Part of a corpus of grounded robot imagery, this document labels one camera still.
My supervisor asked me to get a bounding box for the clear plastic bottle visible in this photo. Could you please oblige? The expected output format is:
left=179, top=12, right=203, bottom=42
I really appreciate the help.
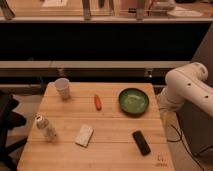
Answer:
left=35, top=115, right=57, bottom=142

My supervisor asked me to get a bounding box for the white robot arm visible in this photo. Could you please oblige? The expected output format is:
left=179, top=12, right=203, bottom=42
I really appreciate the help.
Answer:
left=157, top=62, right=213, bottom=117

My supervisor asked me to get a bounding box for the orange carrot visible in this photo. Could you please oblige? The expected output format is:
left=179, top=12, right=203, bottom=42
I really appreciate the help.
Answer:
left=94, top=94, right=102, bottom=111

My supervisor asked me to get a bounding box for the green bowl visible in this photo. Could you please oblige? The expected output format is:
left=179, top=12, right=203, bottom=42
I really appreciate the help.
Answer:
left=118, top=88, right=149, bottom=116

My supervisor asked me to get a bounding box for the white paper cup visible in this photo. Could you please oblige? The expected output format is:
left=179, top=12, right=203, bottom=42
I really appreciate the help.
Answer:
left=54, top=78, right=70, bottom=100

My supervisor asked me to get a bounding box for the white sponge block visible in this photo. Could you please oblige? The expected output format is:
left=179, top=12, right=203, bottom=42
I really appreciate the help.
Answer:
left=75, top=124, right=93, bottom=147

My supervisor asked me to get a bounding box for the black remote control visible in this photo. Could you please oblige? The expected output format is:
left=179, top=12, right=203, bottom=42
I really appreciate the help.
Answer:
left=132, top=131, right=151, bottom=156

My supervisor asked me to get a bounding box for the black office chair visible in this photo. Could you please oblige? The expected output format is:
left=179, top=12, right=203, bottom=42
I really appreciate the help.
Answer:
left=0, top=90, right=27, bottom=171

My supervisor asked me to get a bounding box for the black floor cable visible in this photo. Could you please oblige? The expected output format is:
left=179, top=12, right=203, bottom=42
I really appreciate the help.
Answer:
left=165, top=122, right=205, bottom=171

